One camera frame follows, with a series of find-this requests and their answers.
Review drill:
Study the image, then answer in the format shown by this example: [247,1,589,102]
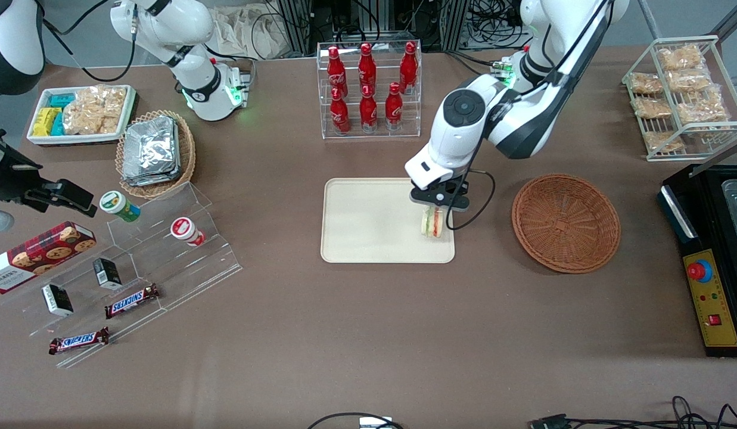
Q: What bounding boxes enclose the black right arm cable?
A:
[41,0,136,83]

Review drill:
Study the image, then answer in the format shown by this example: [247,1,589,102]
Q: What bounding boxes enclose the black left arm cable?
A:
[449,0,613,232]

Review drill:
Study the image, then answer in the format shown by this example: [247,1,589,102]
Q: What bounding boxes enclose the red tartan cookie box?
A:
[0,221,97,294]

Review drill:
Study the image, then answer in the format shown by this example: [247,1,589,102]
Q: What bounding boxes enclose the cream plastic tray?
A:
[321,178,456,264]

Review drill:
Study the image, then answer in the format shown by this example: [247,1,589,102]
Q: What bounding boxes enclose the wicker basket with foil packs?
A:
[115,109,197,200]

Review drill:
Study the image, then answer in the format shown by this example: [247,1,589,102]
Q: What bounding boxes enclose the black floor cable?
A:
[307,412,406,429]

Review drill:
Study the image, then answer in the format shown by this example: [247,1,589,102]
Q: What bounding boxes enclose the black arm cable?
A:
[449,0,613,232]
[41,0,136,83]

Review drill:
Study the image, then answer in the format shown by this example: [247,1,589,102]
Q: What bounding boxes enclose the yellow snack packet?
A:
[33,107,62,137]

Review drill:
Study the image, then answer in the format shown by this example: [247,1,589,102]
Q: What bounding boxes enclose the clear acrylic bottle rack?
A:
[316,41,422,140]

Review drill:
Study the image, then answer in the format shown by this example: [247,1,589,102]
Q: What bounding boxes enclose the clear acrylic step display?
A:
[0,182,244,369]

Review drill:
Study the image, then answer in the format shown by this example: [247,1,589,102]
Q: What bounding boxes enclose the black machine with yellow panel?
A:
[657,164,737,358]

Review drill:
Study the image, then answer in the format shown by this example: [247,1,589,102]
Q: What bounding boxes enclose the white wire rack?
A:
[622,35,737,163]

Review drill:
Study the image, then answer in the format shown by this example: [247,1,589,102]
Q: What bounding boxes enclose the black connector with cable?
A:
[528,413,673,429]

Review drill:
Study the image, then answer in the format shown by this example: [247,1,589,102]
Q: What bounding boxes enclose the red cola bottle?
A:
[399,42,419,93]
[329,88,351,135]
[357,43,378,96]
[326,46,349,99]
[385,82,404,132]
[359,85,379,133]

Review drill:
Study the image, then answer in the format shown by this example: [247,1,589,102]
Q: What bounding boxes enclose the Snickers chocolate bar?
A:
[104,284,161,319]
[49,327,110,356]

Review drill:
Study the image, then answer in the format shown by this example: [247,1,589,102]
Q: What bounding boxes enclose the triangle sandwich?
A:
[421,206,445,239]

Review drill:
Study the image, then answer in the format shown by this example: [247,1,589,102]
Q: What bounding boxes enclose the green lidded cup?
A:
[99,191,141,223]

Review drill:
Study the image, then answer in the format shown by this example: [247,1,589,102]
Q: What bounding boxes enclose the empty brown wicker basket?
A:
[511,173,621,274]

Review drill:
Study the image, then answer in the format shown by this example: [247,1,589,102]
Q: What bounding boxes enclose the red strawberry yogurt cup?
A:
[170,217,206,247]

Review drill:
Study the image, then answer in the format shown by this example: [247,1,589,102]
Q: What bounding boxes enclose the clear bag of crackers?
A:
[61,85,128,135]

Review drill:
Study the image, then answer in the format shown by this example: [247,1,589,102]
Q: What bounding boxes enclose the clear bag of snacks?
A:
[629,71,664,95]
[677,89,732,125]
[642,130,686,153]
[632,97,673,119]
[666,69,713,93]
[657,45,705,71]

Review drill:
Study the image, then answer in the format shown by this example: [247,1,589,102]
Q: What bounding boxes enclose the small black carton box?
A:
[42,284,74,317]
[93,257,123,291]

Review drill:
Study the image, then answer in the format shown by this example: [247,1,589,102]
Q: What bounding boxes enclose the aluminium equipment frame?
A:
[276,0,471,55]

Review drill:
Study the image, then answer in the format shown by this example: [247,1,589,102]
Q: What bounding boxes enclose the white snack bin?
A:
[27,85,138,147]

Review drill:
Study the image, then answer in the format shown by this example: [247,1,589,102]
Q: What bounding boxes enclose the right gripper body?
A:
[0,131,45,204]

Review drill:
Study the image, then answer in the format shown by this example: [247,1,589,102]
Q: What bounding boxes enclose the white fabric bag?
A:
[209,5,287,60]

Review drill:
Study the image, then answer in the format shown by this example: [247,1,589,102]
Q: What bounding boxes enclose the black cable bundle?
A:
[467,0,531,51]

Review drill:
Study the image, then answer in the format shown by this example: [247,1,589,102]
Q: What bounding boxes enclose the foil wrapped pack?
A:
[123,116,179,178]
[122,170,183,188]

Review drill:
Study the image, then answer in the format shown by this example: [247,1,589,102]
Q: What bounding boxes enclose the black coiled cables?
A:
[671,395,737,429]

